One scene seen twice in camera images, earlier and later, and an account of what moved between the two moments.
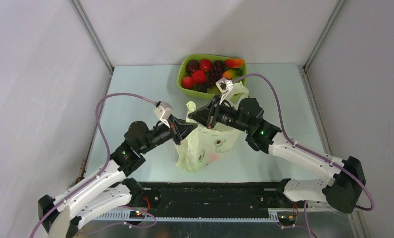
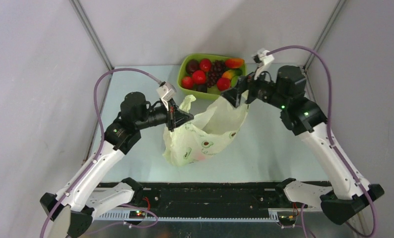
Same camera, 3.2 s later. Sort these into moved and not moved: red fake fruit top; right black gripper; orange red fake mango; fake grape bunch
Moved: right black gripper
Not moved: red fake fruit top; fake grape bunch; orange red fake mango
